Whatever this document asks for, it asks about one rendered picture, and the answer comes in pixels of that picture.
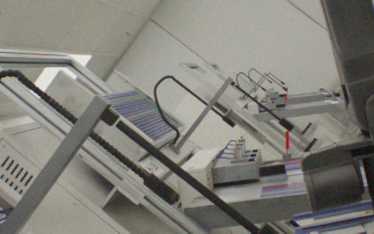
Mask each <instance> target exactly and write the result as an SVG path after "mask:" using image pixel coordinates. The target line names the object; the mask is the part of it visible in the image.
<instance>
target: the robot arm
mask: <svg viewBox="0 0 374 234"><path fill-rule="evenodd" d="M319 4H320V7H321V11H322V14H323V18H324V20H325V25H326V27H327V31H328V34H329V40H330V43H331V46H332V52H333V56H334V61H335V64H336V68H337V71H338V75H339V78H340V82H341V85H340V87H341V90H342V94H343V98H344V101H345V106H346V110H347V114H348V116H349V118H350V120H351V121H352V122H353V123H354V124H355V125H356V126H357V127H359V128H360V130H361V133H362V136H358V137H355V138H350V139H347V140H342V141H338V142H334V143H333V144H330V145H328V146H324V147H322V148H318V149H315V150H312V151H311V150H309V151H308V152H306V153H304V154H302V156H301V157H300V165H301V171H302V173H303V181H304V182H305V187H306V192H307V195H308V200H309V202H310V208H311V210H312V213H316V212H320V211H325V210H329V209H334V208H337V207H343V206H346V205H352V204H355V203H360V202H362V197H361V194H362V193H365V190H364V182H363V179H362V174H361V171H360V169H361V168H360V163H359V160H360V159H361V160H362V165H363V168H364V173H365V177H366V181H367V185H368V190H369V195H370V196H371V200H372V204H371V206H372V209H373V214H374V4H373V0H319ZM372 234H374V233H372Z"/></svg>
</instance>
